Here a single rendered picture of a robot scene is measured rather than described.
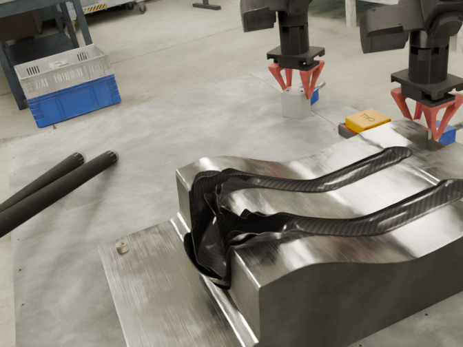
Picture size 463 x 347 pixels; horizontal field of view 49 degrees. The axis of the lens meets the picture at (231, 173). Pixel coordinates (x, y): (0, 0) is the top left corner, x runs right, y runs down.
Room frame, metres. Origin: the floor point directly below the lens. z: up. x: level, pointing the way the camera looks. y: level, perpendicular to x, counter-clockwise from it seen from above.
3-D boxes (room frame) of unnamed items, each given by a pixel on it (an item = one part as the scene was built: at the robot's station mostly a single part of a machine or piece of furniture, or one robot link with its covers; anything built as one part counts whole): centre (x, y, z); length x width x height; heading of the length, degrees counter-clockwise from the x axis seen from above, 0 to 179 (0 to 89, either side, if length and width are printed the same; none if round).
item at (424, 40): (0.73, -0.32, 1.02); 0.07 x 0.06 x 0.07; 82
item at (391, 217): (0.49, -0.10, 0.92); 0.35 x 0.16 x 0.09; 108
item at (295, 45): (0.98, -0.17, 0.95); 0.10 x 0.07 x 0.07; 46
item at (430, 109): (0.71, -0.33, 0.88); 0.07 x 0.07 x 0.09; 18
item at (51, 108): (3.50, 1.03, 0.11); 0.61 x 0.41 x 0.22; 110
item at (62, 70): (3.50, 1.02, 0.28); 0.61 x 0.41 x 0.15; 110
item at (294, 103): (1.00, -0.19, 0.83); 0.13 x 0.05 x 0.05; 136
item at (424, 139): (0.61, -0.29, 0.87); 0.05 x 0.05 x 0.04; 18
